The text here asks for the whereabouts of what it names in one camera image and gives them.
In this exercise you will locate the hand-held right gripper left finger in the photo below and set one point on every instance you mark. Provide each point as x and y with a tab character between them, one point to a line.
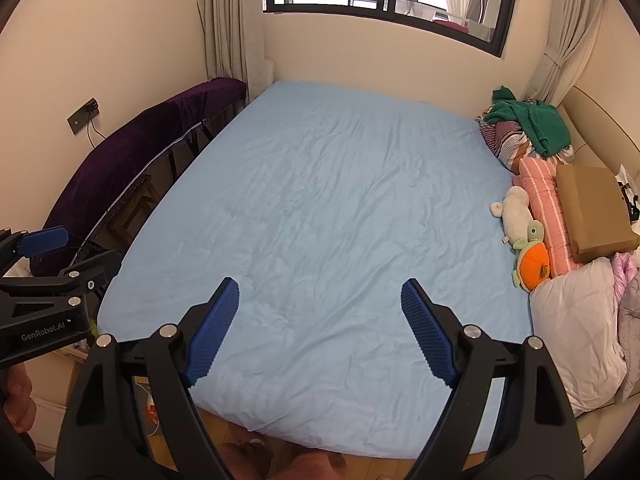
212	332

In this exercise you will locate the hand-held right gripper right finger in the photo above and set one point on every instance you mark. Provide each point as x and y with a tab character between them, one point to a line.
427	332

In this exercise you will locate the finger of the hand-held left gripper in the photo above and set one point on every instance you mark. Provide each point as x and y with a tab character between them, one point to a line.
42	240
40	310

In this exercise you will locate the person's left hand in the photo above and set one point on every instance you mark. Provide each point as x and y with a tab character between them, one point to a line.
20	400

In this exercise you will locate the white cabinet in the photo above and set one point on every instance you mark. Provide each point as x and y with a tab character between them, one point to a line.
50	385

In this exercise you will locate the wooden stool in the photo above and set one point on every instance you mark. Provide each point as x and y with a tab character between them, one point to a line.
135	210

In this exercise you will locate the green turtle plush toy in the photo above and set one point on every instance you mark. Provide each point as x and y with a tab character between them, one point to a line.
532	267

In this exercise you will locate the person's legs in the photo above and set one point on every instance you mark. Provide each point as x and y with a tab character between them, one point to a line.
245	460

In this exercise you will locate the piano under purple cloth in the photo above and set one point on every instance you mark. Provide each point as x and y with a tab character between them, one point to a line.
140	140

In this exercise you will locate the white duvet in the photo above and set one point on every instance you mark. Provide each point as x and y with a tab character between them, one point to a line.
575	320

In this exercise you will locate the white plush toy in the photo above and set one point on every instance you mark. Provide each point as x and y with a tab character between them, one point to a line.
517	215

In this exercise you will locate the pink striped pillow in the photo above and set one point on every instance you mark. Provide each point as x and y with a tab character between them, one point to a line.
542	200

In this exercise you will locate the lilac quilt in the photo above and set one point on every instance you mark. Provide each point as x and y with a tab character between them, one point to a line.
630	310

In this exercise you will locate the striped cloth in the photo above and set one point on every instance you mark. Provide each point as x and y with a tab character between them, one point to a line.
502	142

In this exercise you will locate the cardboard box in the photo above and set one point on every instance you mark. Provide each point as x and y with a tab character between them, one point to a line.
592	210

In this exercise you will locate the green towel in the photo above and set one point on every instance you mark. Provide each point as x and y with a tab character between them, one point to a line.
542	125

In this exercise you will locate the white panel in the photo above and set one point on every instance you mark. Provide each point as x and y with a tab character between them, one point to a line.
267	72

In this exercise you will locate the beige headboard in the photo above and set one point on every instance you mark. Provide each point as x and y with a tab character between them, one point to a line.
600	125

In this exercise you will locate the tied beige curtain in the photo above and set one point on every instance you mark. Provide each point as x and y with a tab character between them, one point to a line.
570	50

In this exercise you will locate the washing machine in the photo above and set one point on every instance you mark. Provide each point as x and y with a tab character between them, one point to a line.
481	2

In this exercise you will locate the wall socket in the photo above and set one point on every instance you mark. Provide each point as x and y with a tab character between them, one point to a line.
82	116

